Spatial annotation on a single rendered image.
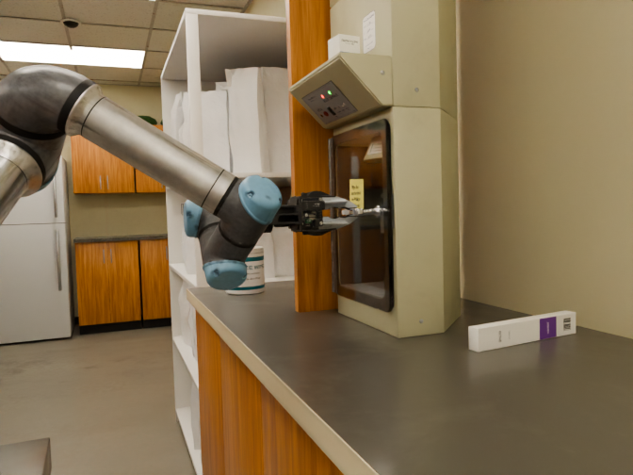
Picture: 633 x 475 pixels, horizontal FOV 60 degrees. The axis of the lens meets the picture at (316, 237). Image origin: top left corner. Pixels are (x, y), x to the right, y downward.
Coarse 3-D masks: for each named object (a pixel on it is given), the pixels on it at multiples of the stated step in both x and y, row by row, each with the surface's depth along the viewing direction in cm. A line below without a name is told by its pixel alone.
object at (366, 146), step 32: (384, 128) 111; (352, 160) 127; (384, 160) 112; (384, 192) 112; (352, 224) 128; (384, 224) 113; (352, 256) 129; (384, 256) 114; (352, 288) 130; (384, 288) 114
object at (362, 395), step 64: (256, 320) 135; (320, 320) 133; (320, 384) 85; (384, 384) 84; (448, 384) 83; (512, 384) 82; (576, 384) 82; (320, 448) 71; (384, 448) 62; (448, 448) 61; (512, 448) 61; (576, 448) 60
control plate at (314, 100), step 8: (320, 88) 122; (328, 88) 119; (336, 88) 117; (304, 96) 131; (312, 96) 128; (320, 96) 125; (328, 96) 123; (336, 96) 120; (344, 96) 117; (312, 104) 132; (320, 104) 128; (328, 104) 126; (336, 104) 123; (320, 112) 132; (328, 112) 129; (336, 112) 126; (344, 112) 123; (352, 112) 120; (328, 120) 133
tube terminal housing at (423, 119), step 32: (352, 0) 126; (384, 0) 112; (416, 0) 111; (448, 0) 123; (352, 32) 126; (384, 32) 112; (416, 32) 112; (448, 32) 123; (416, 64) 112; (448, 64) 123; (416, 96) 112; (448, 96) 122; (352, 128) 129; (416, 128) 112; (448, 128) 122; (416, 160) 113; (448, 160) 122; (416, 192) 113; (448, 192) 122; (416, 224) 113; (448, 224) 122; (416, 256) 114; (448, 256) 121; (416, 288) 114; (448, 288) 121; (384, 320) 118; (416, 320) 114; (448, 320) 121
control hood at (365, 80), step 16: (336, 64) 109; (352, 64) 107; (368, 64) 108; (384, 64) 109; (304, 80) 125; (320, 80) 119; (336, 80) 114; (352, 80) 109; (368, 80) 108; (384, 80) 109; (352, 96) 115; (368, 96) 110; (384, 96) 110; (368, 112) 117
